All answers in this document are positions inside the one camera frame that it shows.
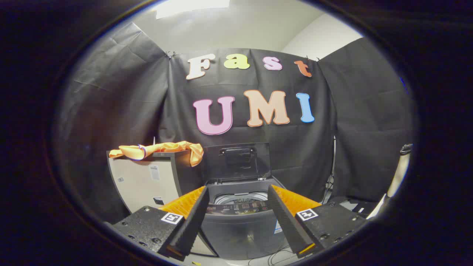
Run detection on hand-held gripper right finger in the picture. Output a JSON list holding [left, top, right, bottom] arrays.
[[267, 184, 368, 259]]

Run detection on grey washing machine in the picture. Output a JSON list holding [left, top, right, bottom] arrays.
[[200, 177, 293, 260]]

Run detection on orange cloth garment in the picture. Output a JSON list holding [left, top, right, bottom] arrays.
[[108, 141, 204, 167]]

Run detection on black cables on floor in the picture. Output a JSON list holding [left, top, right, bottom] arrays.
[[247, 245, 298, 266]]

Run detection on black hanging cable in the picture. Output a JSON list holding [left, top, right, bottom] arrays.
[[321, 136, 337, 204]]

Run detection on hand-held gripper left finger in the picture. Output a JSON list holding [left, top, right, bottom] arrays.
[[113, 185, 210, 262]]

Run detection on grey cabinet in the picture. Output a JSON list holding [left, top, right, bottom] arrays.
[[106, 150, 218, 256]]

